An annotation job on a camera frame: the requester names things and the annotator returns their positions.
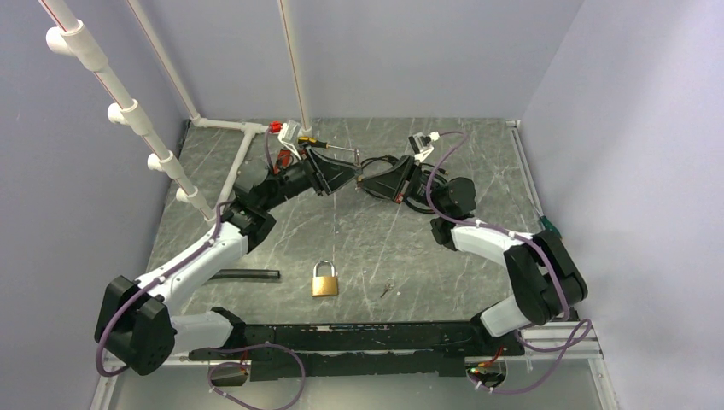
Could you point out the small brass padlock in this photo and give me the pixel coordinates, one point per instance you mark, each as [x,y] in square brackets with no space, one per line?
[358,158]

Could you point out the yellow black screwdriver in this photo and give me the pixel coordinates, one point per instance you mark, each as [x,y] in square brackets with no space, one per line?
[318,144]

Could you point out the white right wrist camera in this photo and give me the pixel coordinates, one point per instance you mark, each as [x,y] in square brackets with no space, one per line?
[422,144]

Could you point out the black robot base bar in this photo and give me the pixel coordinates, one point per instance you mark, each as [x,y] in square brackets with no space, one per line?
[445,348]

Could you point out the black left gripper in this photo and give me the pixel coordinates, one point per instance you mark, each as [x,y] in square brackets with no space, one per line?
[328,174]

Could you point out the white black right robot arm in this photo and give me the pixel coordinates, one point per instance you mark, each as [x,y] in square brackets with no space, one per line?
[545,281]

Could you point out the small silver key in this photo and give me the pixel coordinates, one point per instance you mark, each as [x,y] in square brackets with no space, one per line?
[388,286]

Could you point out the green handled screwdriver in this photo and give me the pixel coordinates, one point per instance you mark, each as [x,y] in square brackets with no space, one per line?
[546,223]

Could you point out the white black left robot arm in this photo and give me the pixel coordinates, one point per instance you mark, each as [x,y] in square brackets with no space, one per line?
[139,325]

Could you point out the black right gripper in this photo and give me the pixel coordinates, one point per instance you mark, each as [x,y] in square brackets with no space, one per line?
[395,183]

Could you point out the grey adjustable wrench red handle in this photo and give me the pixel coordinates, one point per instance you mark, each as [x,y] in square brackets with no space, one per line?
[284,159]

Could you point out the large brass padlock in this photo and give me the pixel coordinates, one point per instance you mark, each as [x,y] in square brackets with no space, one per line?
[324,284]

